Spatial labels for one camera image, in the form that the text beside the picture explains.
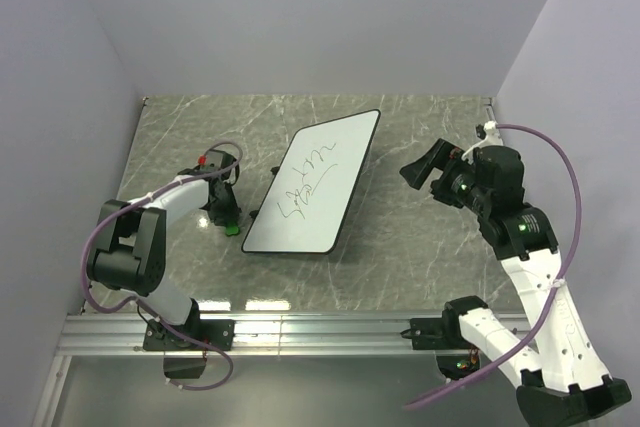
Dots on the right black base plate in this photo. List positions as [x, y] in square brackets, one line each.
[433, 334]

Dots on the green whiteboard eraser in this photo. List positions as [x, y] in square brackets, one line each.
[232, 228]

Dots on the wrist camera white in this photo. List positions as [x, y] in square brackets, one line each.
[214, 160]
[488, 135]

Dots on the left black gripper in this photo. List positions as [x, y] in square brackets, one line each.
[231, 213]

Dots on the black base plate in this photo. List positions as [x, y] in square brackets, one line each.
[218, 333]
[433, 334]

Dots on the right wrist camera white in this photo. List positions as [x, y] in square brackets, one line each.
[488, 135]

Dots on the aluminium front rail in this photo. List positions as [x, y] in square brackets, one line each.
[259, 333]

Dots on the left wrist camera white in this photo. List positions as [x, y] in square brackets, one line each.
[214, 160]

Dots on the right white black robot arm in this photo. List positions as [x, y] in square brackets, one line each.
[561, 381]

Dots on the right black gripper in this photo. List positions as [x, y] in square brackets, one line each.
[438, 156]

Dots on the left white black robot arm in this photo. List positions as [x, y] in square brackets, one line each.
[127, 251]

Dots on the white whiteboard black frame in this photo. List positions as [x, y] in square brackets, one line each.
[305, 207]

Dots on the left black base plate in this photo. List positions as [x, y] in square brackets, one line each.
[218, 333]

